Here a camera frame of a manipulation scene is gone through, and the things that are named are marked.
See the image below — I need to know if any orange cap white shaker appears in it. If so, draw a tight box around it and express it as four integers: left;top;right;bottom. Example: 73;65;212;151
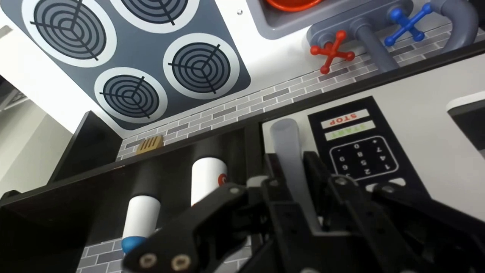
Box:
189;157;227;204

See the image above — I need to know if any grey toy faucet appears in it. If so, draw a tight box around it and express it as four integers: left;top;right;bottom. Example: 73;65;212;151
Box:
306;0;482;74

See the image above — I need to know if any chrome lid red pot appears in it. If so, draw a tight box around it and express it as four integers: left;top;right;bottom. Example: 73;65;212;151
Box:
265;0;321;12

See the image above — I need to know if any blue cap white shaker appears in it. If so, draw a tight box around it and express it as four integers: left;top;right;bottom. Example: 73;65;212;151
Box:
121;195;161;253

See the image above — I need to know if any wooden toy spatula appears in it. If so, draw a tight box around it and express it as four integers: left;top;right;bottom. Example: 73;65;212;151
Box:
135;135;164;154

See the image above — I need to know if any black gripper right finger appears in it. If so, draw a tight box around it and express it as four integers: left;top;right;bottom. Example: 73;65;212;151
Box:
303;151;485;273

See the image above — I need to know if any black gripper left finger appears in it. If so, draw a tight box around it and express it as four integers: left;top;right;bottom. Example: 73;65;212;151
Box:
123;153;301;273

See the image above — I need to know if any toy play kitchen unit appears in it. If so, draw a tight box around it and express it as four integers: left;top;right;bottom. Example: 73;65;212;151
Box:
0;0;485;273

